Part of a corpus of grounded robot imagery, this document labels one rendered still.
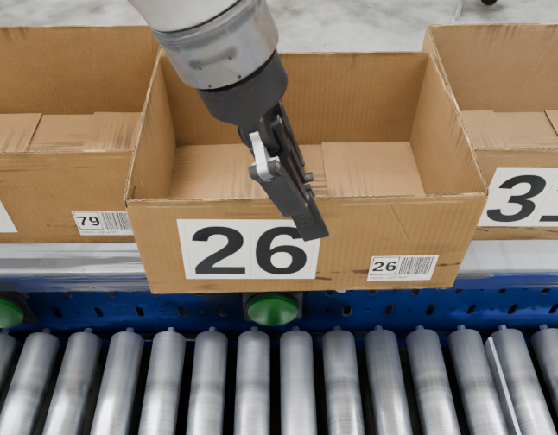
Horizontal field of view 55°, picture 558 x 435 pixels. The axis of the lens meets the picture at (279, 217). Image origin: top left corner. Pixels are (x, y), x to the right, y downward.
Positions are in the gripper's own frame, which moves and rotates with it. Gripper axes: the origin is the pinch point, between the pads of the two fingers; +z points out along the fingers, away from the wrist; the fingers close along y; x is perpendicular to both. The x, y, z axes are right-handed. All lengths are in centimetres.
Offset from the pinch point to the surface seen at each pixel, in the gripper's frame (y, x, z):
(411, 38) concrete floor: -214, 28, 120
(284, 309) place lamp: -0.7, -9.2, 18.8
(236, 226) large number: 0.7, -7.7, -1.5
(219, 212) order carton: 0.6, -8.6, -4.0
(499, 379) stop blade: 6.0, 16.8, 37.3
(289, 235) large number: 0.7, -2.7, 2.1
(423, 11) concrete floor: -242, 39, 124
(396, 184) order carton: -18.1, 9.3, 18.1
